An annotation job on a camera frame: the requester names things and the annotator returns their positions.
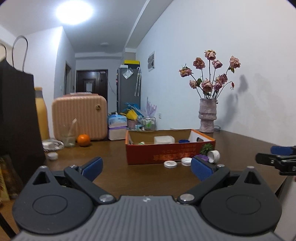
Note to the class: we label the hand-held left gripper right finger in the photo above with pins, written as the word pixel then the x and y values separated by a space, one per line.
pixel 201 168

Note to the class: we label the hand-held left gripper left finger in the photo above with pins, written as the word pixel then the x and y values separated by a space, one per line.
pixel 92 168

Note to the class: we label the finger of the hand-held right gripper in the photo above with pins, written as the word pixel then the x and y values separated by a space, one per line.
pixel 281 150
pixel 266 158

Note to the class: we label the blue bottle cap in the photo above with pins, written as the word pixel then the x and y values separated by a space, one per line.
pixel 183 141

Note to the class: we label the orange cardboard box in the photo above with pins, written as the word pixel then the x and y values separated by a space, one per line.
pixel 161 154

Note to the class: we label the white rectangular plastic box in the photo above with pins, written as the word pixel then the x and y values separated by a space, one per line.
pixel 164 139

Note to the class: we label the purple cap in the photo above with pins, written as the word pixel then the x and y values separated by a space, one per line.
pixel 203 158

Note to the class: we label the white screw cap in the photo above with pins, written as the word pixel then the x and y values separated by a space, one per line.
pixel 186 161

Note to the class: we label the white plastic jar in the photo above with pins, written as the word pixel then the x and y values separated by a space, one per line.
pixel 214 156

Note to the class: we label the small green plant ornament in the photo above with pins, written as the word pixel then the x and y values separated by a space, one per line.
pixel 206 149

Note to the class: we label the orange fruit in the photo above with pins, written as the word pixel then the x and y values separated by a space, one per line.
pixel 83 140

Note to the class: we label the flat white lid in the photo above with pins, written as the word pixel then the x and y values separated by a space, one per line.
pixel 170 164

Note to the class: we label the clear glass cup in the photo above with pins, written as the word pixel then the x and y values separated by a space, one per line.
pixel 69 139

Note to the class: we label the small white cap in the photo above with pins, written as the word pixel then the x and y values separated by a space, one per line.
pixel 52 156

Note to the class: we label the purple and white tissue pack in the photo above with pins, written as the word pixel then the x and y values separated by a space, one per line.
pixel 117 134

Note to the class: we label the pink ceramic vase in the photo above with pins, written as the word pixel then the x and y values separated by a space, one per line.
pixel 208 115

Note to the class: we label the pink ribbed suitcase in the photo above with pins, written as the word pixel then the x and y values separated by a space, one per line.
pixel 78 115

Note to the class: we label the pink pot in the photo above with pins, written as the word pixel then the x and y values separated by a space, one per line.
pixel 131 124

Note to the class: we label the yellow plastic item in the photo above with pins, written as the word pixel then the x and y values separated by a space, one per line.
pixel 130 114

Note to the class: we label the rack with small bottles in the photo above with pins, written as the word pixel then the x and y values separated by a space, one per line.
pixel 148 124

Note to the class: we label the yellow bottle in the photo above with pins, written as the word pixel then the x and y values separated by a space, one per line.
pixel 42 115

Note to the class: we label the blue plastic item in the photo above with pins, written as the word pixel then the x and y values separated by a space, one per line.
pixel 134 107

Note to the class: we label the dark entrance door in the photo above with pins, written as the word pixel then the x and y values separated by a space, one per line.
pixel 101 92

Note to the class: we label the purple decorative plant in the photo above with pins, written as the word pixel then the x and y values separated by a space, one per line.
pixel 150 109

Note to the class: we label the grey refrigerator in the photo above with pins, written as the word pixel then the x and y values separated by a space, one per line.
pixel 126 92

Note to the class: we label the dried pink roses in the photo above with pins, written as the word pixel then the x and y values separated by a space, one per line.
pixel 208 84

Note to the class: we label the black paper bag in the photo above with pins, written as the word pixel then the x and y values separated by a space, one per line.
pixel 18 115

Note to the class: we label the interior side door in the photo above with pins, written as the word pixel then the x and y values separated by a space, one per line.
pixel 68 78

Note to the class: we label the folded white umbrella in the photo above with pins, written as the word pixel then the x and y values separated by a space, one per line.
pixel 138 81

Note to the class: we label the clear bag on refrigerator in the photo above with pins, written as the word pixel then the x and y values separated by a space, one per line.
pixel 128 73

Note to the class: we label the yellow box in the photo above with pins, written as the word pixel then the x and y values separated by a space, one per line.
pixel 132 62

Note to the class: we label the round ceiling lamp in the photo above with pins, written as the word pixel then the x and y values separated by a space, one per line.
pixel 74 11

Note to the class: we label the white wall panel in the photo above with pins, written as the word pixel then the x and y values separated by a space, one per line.
pixel 151 61

